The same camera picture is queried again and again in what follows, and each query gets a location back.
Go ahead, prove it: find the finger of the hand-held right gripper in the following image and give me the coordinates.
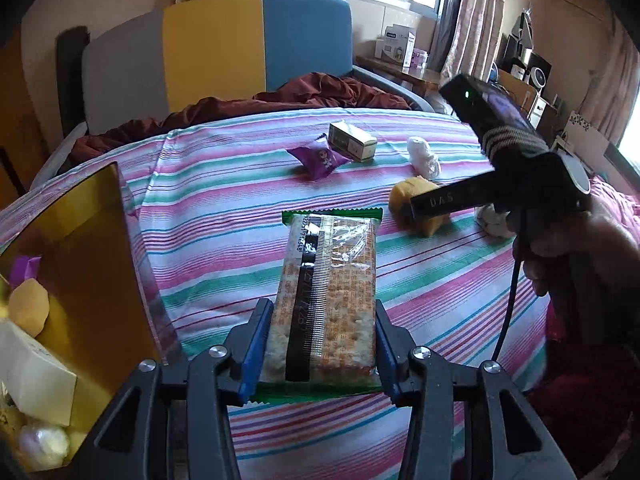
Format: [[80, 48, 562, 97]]
[[410, 170, 501, 221]]

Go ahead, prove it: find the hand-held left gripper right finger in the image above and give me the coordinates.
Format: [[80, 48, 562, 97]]
[[374, 299, 576, 480]]

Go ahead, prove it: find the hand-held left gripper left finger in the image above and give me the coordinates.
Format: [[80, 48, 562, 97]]
[[65, 297, 275, 480]]

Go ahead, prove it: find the yellow sponge block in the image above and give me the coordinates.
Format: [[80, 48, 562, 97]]
[[7, 277, 51, 336], [390, 176, 451, 237]]

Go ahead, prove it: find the green-edged cracker packet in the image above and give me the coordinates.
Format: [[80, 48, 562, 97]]
[[250, 207, 385, 403]]

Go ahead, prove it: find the gold-lined maroon gift box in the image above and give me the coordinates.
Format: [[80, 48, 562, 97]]
[[0, 161, 183, 471]]

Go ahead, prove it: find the large white printed carton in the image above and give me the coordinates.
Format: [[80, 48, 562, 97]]
[[0, 317, 78, 428]]

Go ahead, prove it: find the clear plastic bag ball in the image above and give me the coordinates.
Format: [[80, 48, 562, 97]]
[[17, 422, 71, 471]]

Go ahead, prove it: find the purple item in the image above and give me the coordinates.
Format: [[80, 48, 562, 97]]
[[11, 255, 43, 286]]

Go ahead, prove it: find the person's right hand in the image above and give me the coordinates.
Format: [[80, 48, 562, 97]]
[[520, 200, 640, 298]]

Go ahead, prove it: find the small white plastic bag ball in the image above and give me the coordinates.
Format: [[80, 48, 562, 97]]
[[406, 136, 442, 180]]

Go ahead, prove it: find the rolled cream knit sock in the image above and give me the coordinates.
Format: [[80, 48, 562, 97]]
[[474, 205, 516, 238]]

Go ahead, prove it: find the black white speaker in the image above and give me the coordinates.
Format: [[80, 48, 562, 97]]
[[525, 52, 554, 89]]

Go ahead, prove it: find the floral curtain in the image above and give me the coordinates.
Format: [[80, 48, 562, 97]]
[[430, 0, 511, 83]]

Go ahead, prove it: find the wooden desk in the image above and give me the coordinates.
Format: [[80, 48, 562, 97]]
[[357, 55, 451, 96]]

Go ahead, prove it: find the small green white box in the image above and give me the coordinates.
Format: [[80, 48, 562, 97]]
[[327, 119, 378, 163]]

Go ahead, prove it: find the white appliance carton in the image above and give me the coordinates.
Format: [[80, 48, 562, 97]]
[[375, 25, 417, 66]]

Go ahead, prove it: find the purple snack packet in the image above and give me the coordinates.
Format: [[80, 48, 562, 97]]
[[286, 132, 351, 181]]

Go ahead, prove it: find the striped pink green blanket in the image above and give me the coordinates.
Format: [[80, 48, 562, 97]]
[[0, 107, 640, 480]]

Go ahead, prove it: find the maroon blanket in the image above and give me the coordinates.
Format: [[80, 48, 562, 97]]
[[70, 72, 413, 163]]

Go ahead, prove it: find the person's red clothing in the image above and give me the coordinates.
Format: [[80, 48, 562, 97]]
[[525, 300, 640, 461]]

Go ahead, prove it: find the grey yellow blue headboard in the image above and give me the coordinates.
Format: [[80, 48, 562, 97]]
[[55, 0, 356, 136]]

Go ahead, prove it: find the black cable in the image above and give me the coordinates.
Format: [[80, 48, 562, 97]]
[[492, 210, 528, 363]]

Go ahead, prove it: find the grey bed side rail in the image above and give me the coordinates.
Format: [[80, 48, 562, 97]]
[[352, 62, 451, 113]]

